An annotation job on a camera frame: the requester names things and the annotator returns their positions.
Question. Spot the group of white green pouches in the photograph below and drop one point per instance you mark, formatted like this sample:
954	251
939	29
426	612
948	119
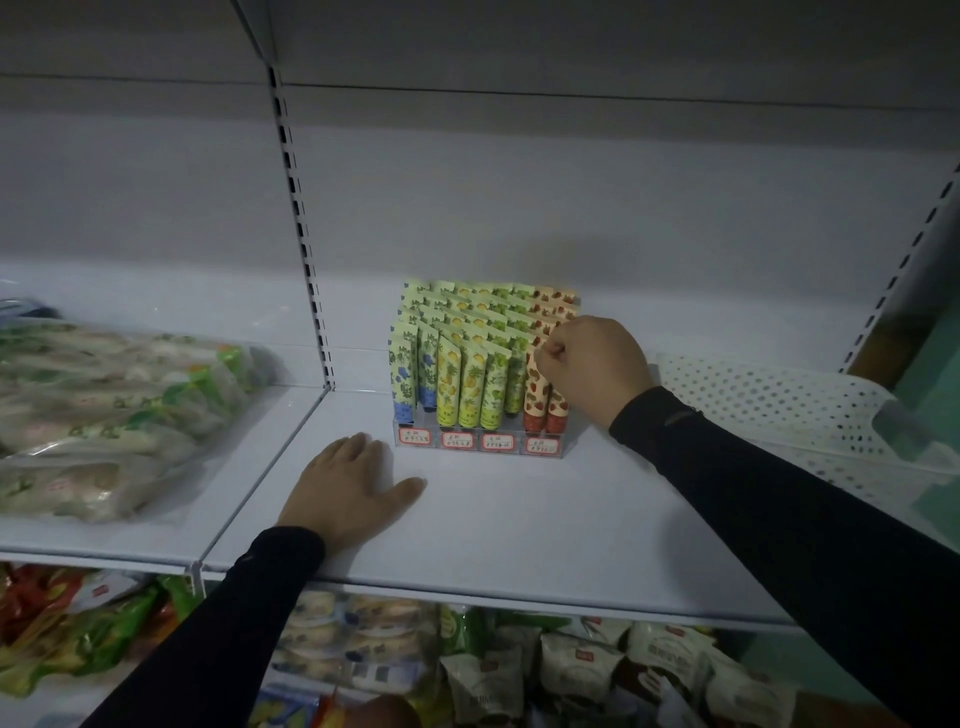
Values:
592	664

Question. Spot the person's right hand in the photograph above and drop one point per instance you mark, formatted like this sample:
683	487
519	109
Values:
596	367

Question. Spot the person's right forearm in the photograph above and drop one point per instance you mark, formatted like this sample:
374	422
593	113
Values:
795	532

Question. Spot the heap of assorted snack packets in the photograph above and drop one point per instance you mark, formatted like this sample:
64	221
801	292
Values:
82	630

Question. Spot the blue yellow snack packet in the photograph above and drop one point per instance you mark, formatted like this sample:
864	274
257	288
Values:
281	709

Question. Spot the white store shelf unit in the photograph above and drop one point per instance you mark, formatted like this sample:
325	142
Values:
600	202

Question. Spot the person's left hand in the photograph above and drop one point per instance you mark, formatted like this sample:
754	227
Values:
345	495

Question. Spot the clear acrylic display rack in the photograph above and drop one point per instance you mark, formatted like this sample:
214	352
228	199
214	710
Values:
457	441

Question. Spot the pile of white sweet bags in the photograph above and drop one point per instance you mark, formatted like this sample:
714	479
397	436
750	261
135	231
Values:
352	637

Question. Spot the white perforated basket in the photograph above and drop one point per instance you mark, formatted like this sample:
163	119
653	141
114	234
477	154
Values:
787	405

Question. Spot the row of cream tubes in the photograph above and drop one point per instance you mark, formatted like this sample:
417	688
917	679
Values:
480	292

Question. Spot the orange brown snack packet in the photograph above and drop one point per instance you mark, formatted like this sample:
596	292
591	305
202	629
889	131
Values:
382	712

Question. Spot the clear bag of green sweets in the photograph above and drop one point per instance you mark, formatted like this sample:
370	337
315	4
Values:
112	420

